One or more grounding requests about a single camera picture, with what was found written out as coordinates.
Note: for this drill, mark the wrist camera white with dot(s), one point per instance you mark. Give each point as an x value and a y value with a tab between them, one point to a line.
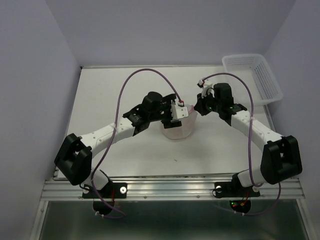
206	87
179	111

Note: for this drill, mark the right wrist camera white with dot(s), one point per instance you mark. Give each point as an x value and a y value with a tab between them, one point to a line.
206	87

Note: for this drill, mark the aluminium mounting rail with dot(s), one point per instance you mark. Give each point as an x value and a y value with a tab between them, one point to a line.
149	188

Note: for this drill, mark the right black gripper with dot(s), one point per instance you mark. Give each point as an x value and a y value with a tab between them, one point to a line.
198	106

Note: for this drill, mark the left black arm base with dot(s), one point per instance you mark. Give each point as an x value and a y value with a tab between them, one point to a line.
112	190

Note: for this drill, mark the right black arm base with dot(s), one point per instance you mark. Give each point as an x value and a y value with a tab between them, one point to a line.
240	196

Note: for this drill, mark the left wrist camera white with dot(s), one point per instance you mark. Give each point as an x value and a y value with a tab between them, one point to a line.
179	111

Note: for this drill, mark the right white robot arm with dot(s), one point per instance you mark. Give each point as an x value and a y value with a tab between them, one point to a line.
281	157

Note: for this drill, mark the white plastic basket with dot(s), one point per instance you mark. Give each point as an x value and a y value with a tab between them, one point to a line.
255	71

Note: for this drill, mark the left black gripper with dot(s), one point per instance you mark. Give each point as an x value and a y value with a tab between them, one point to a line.
166	101

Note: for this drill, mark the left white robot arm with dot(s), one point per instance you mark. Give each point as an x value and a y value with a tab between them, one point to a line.
74	158

